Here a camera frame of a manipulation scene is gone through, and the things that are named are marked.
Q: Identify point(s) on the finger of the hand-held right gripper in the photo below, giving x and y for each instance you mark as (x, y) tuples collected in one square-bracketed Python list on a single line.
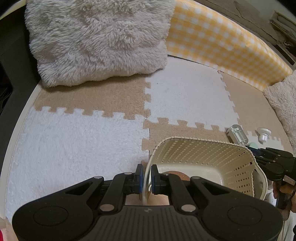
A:
[(275, 153), (270, 165)]

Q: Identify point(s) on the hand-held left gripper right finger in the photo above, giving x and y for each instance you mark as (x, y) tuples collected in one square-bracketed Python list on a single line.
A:
[(154, 179)]

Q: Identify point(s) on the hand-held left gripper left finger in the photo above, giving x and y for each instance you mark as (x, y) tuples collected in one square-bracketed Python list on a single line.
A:
[(138, 178)]

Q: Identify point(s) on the white round knob hook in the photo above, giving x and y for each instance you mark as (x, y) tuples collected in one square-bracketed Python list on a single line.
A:
[(263, 134)]

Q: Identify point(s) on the brown round object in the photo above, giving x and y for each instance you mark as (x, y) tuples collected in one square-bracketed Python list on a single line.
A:
[(177, 175)]

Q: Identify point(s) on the mint green round box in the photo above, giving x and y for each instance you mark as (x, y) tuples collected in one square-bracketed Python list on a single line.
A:
[(253, 145)]

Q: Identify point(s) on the grey white plastic case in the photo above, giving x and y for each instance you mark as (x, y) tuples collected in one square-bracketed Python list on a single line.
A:
[(238, 135)]

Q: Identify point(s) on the cream plastic woven basket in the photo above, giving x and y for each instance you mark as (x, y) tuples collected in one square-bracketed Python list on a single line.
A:
[(208, 157)]

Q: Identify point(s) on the person's right hand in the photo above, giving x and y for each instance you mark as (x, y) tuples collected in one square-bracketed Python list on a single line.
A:
[(286, 188)]

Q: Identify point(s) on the fluffy white pillow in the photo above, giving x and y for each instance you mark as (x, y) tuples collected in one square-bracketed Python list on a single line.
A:
[(97, 39), (283, 104)]

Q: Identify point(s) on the beige white puzzle floor mat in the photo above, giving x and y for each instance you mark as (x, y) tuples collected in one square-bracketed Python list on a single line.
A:
[(92, 129)]

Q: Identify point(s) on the yellow checked mattress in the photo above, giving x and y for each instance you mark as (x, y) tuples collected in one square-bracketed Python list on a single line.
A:
[(222, 39)]

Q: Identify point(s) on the black cabinet base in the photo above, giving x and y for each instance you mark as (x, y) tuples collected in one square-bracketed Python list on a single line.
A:
[(13, 58)]

